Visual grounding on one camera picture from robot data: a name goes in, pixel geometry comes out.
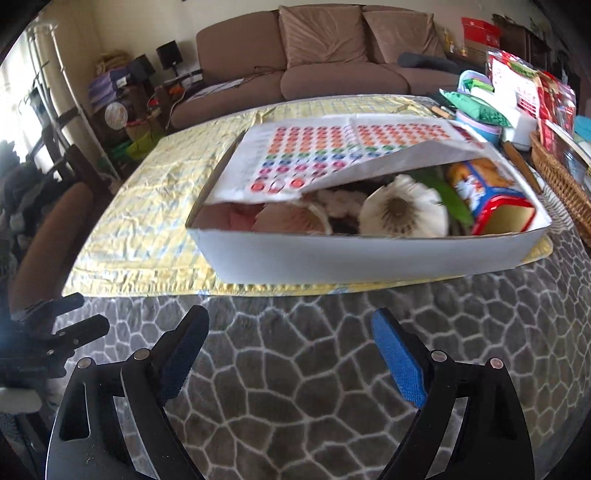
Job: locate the brown fabric sofa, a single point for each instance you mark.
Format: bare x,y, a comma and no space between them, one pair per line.
244,65

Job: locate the brown sofa cushion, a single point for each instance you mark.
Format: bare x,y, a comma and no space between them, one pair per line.
393,32
319,34

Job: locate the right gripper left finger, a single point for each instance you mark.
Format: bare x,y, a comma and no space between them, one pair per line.
175,352

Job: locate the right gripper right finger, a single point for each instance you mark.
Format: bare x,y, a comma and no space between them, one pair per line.
406,356

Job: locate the colourful sticker sheet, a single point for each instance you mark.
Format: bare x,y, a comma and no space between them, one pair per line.
282,161

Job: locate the dark grey pillow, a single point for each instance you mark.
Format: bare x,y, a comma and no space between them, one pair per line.
421,61

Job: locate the right brown sofa cushion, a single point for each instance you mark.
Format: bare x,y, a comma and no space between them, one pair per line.
393,32

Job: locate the white artificial flower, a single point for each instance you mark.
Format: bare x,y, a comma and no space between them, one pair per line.
404,208

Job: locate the left brown sofa cushion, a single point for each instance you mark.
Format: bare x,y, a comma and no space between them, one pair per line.
319,34

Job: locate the red box on shelf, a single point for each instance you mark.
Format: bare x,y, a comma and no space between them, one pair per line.
482,32

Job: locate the biscuit tin red blue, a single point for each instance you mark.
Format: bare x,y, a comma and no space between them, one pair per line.
494,199

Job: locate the wicker basket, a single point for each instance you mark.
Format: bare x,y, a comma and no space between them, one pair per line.
575,200

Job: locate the blue round container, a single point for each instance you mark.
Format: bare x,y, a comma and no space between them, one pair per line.
492,133

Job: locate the white cardboard box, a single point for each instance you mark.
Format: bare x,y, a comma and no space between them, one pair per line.
358,198

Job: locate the yellow plaid table mat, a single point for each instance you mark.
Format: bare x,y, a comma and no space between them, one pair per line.
141,246

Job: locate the green folded cloth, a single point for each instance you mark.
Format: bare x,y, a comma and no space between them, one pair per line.
476,108

